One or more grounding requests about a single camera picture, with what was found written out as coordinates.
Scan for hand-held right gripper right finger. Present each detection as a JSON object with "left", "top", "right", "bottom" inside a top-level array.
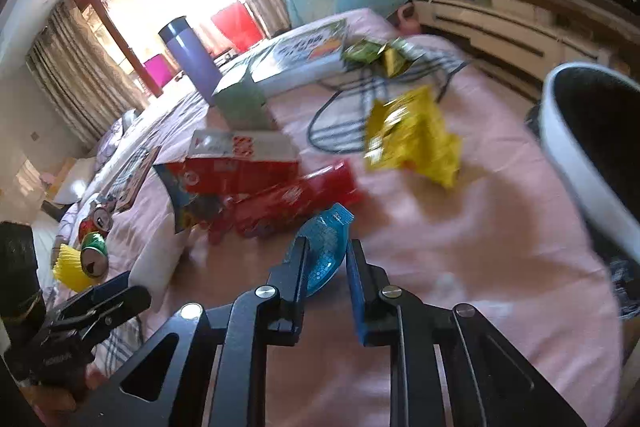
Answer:
[{"left": 346, "top": 238, "right": 587, "bottom": 427}]

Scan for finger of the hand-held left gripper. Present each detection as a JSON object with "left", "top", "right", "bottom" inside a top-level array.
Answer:
[
  {"left": 60, "top": 271, "right": 132, "bottom": 316},
  {"left": 47, "top": 286, "right": 152, "bottom": 351}
]

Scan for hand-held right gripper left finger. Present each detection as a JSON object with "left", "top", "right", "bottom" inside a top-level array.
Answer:
[{"left": 70, "top": 236, "right": 312, "bottom": 427}]

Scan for blue plastic wrapper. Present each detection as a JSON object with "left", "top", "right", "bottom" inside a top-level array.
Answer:
[{"left": 290, "top": 203, "right": 356, "bottom": 298}]

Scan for green box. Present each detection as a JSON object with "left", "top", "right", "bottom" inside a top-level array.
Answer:
[{"left": 211, "top": 67, "right": 278, "bottom": 130}]

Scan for white-rimmed bin with black bag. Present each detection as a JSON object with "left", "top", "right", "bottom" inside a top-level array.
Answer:
[{"left": 525, "top": 62, "right": 640, "bottom": 268}]

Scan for green drink can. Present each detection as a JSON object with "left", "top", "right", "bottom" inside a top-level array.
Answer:
[{"left": 80, "top": 232, "right": 110, "bottom": 279}]

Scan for yellow paper baking cups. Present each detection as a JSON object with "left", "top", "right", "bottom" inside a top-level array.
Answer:
[{"left": 52, "top": 243, "right": 93, "bottom": 293}]

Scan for red drink can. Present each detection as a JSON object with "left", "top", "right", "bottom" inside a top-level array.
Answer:
[{"left": 79, "top": 203, "right": 115, "bottom": 243}]

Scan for long red box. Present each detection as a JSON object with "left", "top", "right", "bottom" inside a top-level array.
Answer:
[{"left": 220, "top": 159, "right": 363, "bottom": 240}]

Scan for white pillow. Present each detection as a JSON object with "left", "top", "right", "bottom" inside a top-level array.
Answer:
[{"left": 54, "top": 157, "right": 98, "bottom": 208}]

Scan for thin picture book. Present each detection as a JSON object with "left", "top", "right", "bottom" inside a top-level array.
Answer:
[{"left": 112, "top": 146, "right": 162, "bottom": 212}]

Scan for blue colourful snack wrapper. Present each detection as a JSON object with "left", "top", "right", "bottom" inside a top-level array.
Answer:
[{"left": 152, "top": 162, "right": 226, "bottom": 235}]

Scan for red and white carton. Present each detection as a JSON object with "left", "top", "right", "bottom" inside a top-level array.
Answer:
[{"left": 185, "top": 129, "right": 301, "bottom": 195}]

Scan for yellow snack bag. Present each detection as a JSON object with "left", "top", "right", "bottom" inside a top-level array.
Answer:
[{"left": 364, "top": 86, "right": 461, "bottom": 190}]

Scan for plaid cloth with dark trim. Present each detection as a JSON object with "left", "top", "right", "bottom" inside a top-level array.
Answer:
[{"left": 307, "top": 49, "right": 473, "bottom": 154}]

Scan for large white picture book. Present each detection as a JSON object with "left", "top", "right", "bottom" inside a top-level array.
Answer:
[{"left": 220, "top": 19, "right": 348, "bottom": 95}]

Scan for magenta stool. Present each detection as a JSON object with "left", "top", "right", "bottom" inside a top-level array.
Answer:
[{"left": 142, "top": 54, "right": 173, "bottom": 88}]

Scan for green snack packet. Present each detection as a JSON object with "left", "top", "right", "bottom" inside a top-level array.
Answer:
[{"left": 341, "top": 38, "right": 386, "bottom": 65}]

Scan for gold snack packet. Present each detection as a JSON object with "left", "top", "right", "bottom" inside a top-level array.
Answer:
[{"left": 382, "top": 38, "right": 426, "bottom": 78}]

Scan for purple thermos bottle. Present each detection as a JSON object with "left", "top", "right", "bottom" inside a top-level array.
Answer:
[{"left": 158, "top": 18, "right": 221, "bottom": 108}]

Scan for red chair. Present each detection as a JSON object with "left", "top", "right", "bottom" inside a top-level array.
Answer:
[{"left": 210, "top": 1, "right": 266, "bottom": 52}]

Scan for pink toy kettle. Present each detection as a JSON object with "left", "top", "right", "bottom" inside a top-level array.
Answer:
[{"left": 392, "top": 2, "right": 421, "bottom": 35}]

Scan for white tv cabinet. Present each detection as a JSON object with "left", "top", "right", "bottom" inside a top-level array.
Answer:
[{"left": 412, "top": 0, "right": 640, "bottom": 102}]

